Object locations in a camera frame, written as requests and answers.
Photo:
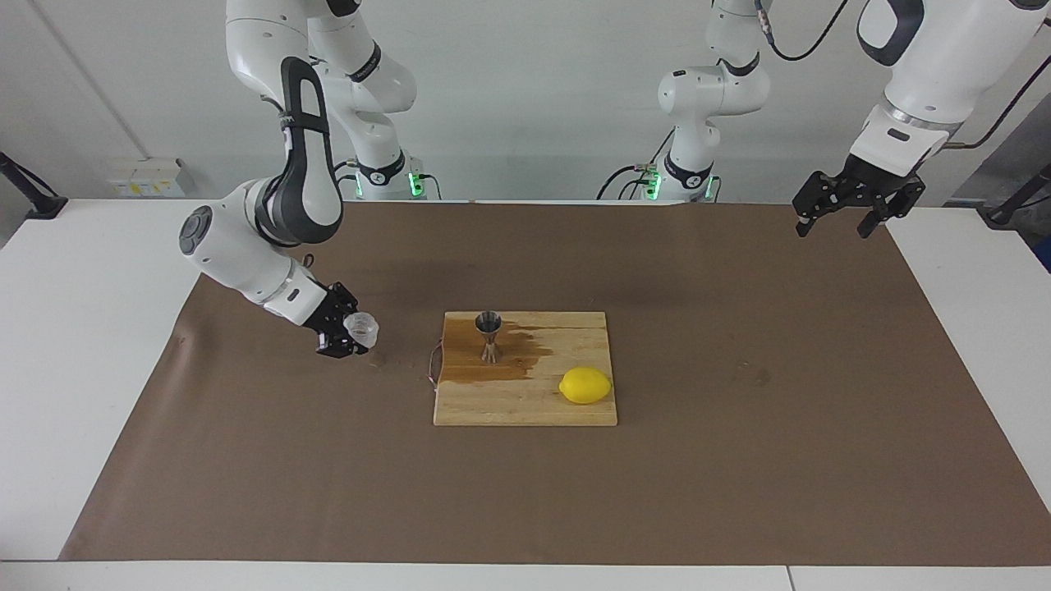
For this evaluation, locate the wooden cutting board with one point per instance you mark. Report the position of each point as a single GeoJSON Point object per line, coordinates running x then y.
{"type": "Point", "coordinates": [525, 402]}

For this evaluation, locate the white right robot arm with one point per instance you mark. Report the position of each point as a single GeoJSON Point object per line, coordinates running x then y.
{"type": "Point", "coordinates": [238, 254]}

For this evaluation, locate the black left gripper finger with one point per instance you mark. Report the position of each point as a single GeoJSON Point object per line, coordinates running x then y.
{"type": "Point", "coordinates": [893, 215]}
{"type": "Point", "coordinates": [813, 199]}

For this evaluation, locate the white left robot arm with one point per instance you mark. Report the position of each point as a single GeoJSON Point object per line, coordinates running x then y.
{"type": "Point", "coordinates": [936, 49]}

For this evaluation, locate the small clear plastic cup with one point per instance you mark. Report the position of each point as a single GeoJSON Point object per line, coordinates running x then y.
{"type": "Point", "coordinates": [364, 328]}

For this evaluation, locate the black clamp stand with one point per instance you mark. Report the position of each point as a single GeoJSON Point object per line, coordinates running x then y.
{"type": "Point", "coordinates": [41, 205]}
{"type": "Point", "coordinates": [1006, 215]}

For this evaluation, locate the brown paper table mat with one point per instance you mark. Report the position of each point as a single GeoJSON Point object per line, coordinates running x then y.
{"type": "Point", "coordinates": [525, 492]}

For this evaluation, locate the white wall outlet box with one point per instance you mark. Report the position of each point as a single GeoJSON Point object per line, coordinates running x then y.
{"type": "Point", "coordinates": [148, 176]}

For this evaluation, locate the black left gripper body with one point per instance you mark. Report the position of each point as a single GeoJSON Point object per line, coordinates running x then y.
{"type": "Point", "coordinates": [869, 189]}

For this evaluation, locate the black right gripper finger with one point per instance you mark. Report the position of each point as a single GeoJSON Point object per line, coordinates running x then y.
{"type": "Point", "coordinates": [351, 300]}
{"type": "Point", "coordinates": [337, 346]}

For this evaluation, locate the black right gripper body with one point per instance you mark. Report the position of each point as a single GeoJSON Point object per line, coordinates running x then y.
{"type": "Point", "coordinates": [328, 312]}

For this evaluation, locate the yellow lemon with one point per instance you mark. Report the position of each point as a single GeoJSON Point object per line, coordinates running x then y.
{"type": "Point", "coordinates": [585, 386]}

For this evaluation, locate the steel double jigger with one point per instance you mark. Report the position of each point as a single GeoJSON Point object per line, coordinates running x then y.
{"type": "Point", "coordinates": [489, 353]}

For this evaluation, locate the blue plastic object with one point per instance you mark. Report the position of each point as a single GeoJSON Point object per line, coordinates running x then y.
{"type": "Point", "coordinates": [1045, 256]}

